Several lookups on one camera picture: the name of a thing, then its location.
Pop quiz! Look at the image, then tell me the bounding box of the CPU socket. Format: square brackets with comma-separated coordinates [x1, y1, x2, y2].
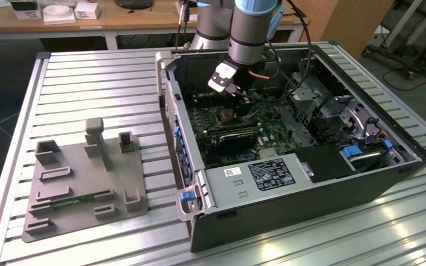
[213, 106, 238, 127]

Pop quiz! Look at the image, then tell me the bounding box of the metal disk bay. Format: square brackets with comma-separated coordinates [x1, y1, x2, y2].
[285, 54, 353, 145]

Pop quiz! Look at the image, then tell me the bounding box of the green motherboard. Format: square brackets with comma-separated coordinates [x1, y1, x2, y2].
[189, 91, 300, 170]

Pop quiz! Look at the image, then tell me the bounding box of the black graphics card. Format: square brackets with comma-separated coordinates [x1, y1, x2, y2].
[212, 132, 260, 165]

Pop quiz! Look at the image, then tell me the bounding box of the silver finned heatsink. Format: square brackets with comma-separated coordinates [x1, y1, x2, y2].
[260, 148, 288, 161]

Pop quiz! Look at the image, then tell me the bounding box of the brown wooden cabinet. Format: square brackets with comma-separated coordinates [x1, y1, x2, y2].
[272, 0, 348, 44]

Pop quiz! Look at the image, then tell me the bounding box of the wooden desk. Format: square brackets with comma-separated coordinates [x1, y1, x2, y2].
[0, 0, 199, 52]

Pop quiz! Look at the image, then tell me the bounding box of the black plastic shroud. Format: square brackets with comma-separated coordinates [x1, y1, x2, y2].
[297, 145, 356, 183]

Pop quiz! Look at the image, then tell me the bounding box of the blue disk carrier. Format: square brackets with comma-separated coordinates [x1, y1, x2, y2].
[341, 144, 363, 161]

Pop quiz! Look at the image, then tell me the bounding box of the silver power supply unit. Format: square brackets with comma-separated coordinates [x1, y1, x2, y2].
[198, 154, 316, 209]

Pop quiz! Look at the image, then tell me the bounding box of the black round monitor stand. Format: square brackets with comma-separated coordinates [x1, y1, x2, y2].
[115, 0, 154, 8]

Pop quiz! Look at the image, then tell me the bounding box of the metal wheeled cart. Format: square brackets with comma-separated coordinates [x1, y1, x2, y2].
[361, 0, 426, 81]

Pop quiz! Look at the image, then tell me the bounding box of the white labelled box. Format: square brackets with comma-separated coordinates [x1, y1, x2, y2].
[74, 2, 102, 20]

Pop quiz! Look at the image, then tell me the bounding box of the black and grey PC case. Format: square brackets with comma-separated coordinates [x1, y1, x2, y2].
[155, 40, 426, 253]

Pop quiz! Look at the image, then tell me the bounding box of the grey parts rack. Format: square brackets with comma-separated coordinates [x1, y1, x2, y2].
[20, 117, 150, 244]

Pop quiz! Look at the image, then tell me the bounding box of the white round dish block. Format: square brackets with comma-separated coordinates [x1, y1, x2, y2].
[43, 4, 78, 25]

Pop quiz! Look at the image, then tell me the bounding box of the green RAM stick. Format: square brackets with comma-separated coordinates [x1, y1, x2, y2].
[50, 195, 98, 207]

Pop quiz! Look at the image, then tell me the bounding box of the white box with black top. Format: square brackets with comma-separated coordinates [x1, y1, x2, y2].
[11, 0, 40, 21]

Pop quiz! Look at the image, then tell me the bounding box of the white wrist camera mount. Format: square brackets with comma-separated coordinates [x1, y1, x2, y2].
[207, 61, 238, 93]

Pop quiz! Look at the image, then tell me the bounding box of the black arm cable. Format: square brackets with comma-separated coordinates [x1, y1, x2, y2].
[236, 0, 316, 102]

